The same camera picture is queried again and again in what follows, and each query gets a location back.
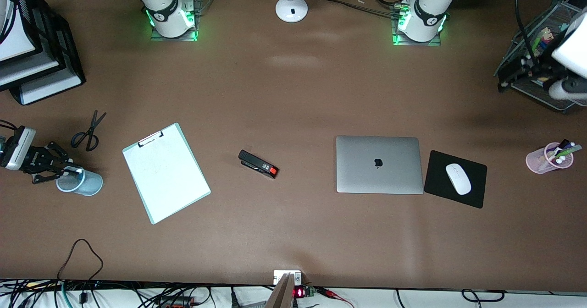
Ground silver laptop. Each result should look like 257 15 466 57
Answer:
336 136 424 195

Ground black scissors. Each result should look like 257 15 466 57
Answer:
71 110 107 152

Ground blue mesh pen cup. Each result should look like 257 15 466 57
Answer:
56 164 104 197

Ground white paper stack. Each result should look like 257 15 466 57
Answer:
0 24 38 62
0 53 61 87
21 72 85 105

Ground pink translucent pen cup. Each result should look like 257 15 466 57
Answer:
526 142 575 175

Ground black stacked paper tray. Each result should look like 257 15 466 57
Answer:
0 0 87 106

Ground light green clipboard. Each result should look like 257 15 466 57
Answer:
122 122 211 225

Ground white computer mouse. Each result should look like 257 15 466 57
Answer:
445 163 472 196

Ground white paper sheet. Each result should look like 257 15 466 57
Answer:
123 126 210 223

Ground black mouse pad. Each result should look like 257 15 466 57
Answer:
423 150 487 209

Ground black power strip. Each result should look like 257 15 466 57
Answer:
156 296 194 308

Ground black stapler with red end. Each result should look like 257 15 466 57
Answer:
238 150 279 179

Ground white desk lamp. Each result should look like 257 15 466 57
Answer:
275 0 309 23

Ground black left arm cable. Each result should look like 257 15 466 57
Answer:
514 0 538 62

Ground thin black looped cable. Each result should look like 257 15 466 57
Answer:
57 238 104 283

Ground black coiled cable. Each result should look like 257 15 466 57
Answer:
460 289 506 303

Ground white mounting bracket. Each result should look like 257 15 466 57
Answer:
273 270 302 286

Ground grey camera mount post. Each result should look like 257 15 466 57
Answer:
265 274 295 308

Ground red wire pair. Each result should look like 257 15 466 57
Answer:
319 288 354 308

